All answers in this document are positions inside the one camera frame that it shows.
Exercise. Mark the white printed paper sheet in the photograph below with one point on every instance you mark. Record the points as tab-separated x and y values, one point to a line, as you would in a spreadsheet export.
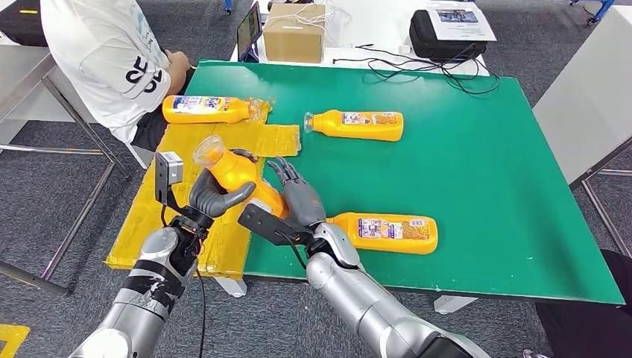
462	27

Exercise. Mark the orange detergent bottle clear cap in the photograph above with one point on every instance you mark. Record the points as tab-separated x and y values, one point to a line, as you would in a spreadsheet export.
237	112
335	126
395	245
237	170

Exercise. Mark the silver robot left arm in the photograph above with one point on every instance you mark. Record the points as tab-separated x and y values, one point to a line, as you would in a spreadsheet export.
143	306

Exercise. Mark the black tablet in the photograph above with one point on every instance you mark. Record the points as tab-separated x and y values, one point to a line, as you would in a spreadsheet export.
248	27

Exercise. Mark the white table foot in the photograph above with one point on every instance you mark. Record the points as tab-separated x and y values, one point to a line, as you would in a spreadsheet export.
233	288
452	304

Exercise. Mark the blue cart frame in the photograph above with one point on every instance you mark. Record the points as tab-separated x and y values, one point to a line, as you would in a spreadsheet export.
603	9

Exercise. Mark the black bag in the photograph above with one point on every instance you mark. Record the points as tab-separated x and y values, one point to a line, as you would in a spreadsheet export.
19	24

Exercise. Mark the green table mat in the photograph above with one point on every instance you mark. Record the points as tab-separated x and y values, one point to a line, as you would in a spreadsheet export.
469	197

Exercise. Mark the white power adapter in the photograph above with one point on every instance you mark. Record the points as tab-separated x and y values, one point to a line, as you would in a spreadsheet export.
405	48

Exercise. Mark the white table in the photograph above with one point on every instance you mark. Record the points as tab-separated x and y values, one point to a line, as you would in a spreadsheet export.
379	24

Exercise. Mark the brown cardboard box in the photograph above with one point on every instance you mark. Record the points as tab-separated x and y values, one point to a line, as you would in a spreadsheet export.
293	43

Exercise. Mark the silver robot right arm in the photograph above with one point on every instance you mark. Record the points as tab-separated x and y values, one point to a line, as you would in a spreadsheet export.
365	306

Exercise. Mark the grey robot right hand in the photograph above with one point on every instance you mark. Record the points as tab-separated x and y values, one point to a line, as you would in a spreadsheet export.
303	205

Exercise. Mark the person's right forearm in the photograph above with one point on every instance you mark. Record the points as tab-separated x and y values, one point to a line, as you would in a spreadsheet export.
179	81

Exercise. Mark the person's leg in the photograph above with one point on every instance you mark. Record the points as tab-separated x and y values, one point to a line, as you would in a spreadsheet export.
592	326

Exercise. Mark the black carrying case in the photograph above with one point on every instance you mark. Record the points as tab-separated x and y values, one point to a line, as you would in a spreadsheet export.
428	46

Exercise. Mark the person's right hand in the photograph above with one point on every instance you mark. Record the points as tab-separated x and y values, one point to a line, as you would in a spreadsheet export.
179	59

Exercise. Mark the blue metal leg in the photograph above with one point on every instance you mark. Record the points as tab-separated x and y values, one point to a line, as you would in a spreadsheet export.
228	6

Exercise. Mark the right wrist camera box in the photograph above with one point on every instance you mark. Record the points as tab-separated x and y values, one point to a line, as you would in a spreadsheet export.
261	225

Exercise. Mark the pale grey desk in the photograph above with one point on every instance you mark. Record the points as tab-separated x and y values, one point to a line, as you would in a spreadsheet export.
586	99

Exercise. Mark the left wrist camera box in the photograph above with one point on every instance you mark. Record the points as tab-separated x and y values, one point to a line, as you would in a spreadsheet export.
168	170

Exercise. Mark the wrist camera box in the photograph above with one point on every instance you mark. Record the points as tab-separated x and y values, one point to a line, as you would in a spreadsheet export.
261	225
168	170

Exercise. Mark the person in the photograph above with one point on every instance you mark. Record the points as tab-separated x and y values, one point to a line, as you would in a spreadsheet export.
98	49

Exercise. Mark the yellow floor tape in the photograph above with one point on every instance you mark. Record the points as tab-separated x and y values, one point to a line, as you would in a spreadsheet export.
19	330

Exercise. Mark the yellow taped mat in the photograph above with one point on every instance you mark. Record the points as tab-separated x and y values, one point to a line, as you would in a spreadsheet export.
281	141

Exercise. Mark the grey steel table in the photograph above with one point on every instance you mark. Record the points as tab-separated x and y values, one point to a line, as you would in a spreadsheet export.
24	79

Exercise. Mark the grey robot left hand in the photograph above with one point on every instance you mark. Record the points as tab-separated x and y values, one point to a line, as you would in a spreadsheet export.
205	197

